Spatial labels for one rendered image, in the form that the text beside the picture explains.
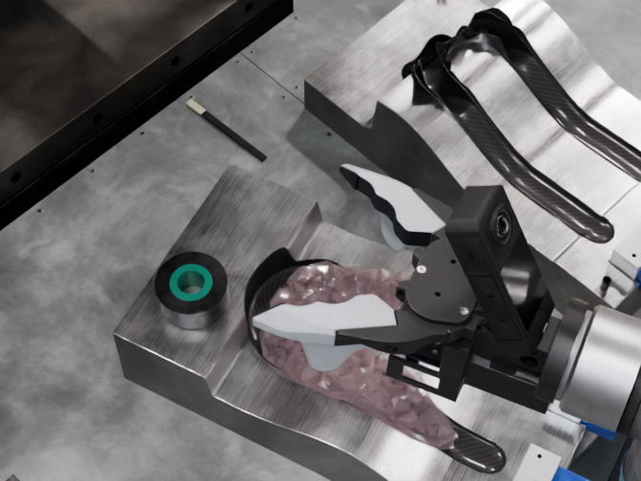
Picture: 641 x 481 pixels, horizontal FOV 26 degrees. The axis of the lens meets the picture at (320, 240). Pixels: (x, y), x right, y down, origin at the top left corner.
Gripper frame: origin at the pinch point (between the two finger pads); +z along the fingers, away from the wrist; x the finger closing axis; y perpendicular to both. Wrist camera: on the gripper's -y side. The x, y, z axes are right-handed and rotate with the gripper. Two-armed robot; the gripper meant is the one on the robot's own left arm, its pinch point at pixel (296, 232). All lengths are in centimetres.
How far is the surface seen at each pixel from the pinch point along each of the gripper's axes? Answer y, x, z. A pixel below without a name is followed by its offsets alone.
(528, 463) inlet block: 55, 24, -19
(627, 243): 47, 52, -20
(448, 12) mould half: 49, 82, 12
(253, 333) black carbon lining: 56, 28, 15
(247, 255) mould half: 50, 34, 19
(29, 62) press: 60, 58, 63
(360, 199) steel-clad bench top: 59, 54, 13
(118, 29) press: 58, 68, 55
